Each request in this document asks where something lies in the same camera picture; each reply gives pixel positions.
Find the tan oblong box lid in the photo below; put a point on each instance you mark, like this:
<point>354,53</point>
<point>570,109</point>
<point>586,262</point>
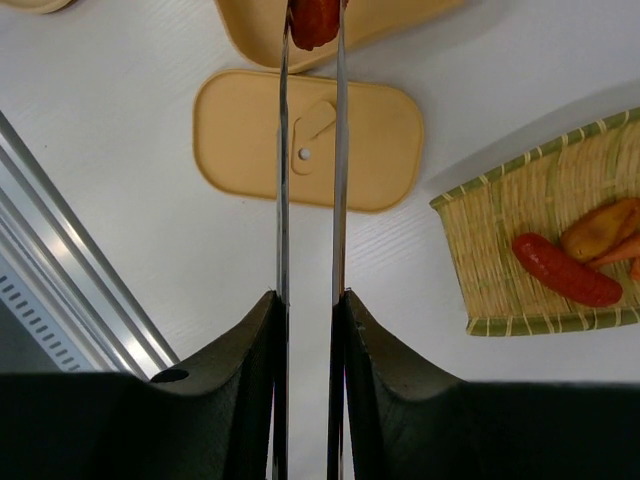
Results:
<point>235,123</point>

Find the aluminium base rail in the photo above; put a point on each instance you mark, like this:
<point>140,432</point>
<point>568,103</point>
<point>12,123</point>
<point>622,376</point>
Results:
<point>45,244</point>

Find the tan oblong lunch box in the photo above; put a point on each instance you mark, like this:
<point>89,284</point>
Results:
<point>255,28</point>

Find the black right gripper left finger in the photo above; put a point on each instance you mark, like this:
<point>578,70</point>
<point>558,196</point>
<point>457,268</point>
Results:
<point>207,417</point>

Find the red chicken wing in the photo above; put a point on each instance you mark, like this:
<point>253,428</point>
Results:
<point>314,23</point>

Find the red sausage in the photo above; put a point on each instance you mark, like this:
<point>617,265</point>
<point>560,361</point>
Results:
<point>562,274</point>

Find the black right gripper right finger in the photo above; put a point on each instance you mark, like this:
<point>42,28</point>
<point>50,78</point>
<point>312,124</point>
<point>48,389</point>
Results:
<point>410,419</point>

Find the woven bamboo tray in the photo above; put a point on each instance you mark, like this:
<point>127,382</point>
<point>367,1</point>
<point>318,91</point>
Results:
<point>544,191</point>

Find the brown roasted potato piece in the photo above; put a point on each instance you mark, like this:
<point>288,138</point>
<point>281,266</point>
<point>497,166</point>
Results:
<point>601,230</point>

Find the round tan bowl lid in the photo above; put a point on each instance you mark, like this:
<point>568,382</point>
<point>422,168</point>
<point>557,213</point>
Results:
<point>39,6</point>

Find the orange fried dumpling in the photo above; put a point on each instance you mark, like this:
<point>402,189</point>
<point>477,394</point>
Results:
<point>627,250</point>

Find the slotted grey cable duct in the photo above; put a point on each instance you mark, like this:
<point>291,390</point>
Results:
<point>39,324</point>

